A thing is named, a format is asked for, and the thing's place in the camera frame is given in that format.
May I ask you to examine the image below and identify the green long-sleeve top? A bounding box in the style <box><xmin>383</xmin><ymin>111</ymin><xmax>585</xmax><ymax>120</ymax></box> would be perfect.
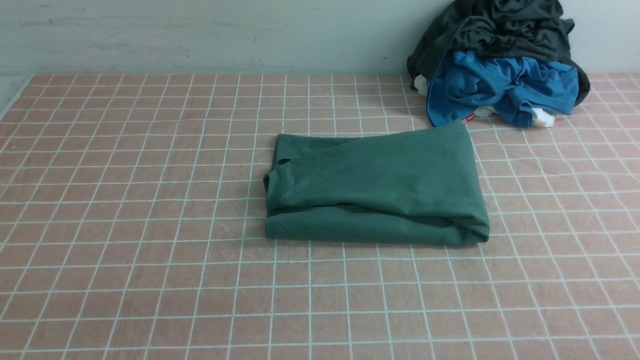
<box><xmin>263</xmin><ymin>121</ymin><xmax>490</xmax><ymax>248</ymax></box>

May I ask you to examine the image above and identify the blue garment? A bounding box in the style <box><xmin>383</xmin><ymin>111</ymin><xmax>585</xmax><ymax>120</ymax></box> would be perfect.
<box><xmin>426</xmin><ymin>50</ymin><xmax>579</xmax><ymax>128</ymax></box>

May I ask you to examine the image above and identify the dark grey garment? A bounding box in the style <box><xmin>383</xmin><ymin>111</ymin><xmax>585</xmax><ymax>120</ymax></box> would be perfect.
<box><xmin>406</xmin><ymin>0</ymin><xmax>591</xmax><ymax>105</ymax></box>

